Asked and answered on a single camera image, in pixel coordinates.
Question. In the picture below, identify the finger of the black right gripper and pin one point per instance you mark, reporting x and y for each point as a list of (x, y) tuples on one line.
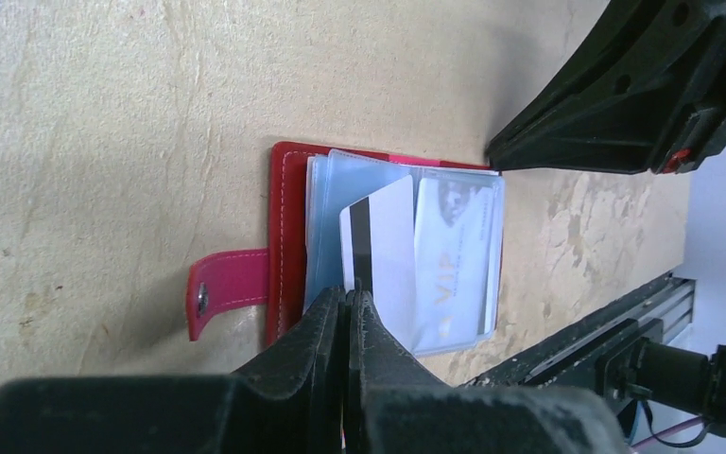
[(644, 92)]

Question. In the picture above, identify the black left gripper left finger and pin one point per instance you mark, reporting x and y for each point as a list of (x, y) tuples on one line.
[(284, 400)]

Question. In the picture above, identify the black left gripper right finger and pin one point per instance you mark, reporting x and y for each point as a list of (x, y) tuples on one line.
[(395, 405)]

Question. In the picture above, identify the silver magnetic stripe card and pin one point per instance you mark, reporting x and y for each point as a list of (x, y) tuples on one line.
[(378, 255)]

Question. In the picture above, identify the silver VIP card in sleeve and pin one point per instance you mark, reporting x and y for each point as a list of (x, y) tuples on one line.
[(453, 234)]

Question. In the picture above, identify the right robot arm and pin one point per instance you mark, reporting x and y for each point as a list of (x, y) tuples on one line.
[(640, 371)]

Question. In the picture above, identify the red card holder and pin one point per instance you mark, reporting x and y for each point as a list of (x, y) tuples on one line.
[(308, 187)]

